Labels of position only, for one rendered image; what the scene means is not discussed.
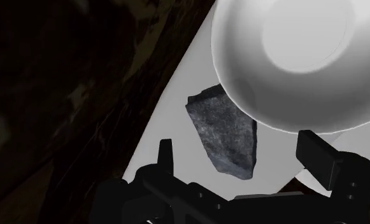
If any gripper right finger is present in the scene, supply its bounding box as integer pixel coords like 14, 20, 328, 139
295, 129, 370, 224

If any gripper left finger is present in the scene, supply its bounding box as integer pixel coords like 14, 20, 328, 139
90, 138, 229, 224

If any white bowl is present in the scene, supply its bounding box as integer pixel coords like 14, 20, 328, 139
210, 0, 370, 135

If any dark grey stone chunk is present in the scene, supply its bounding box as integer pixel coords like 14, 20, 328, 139
185, 83, 258, 181

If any white table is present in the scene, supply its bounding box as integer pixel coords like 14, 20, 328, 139
122, 0, 370, 201

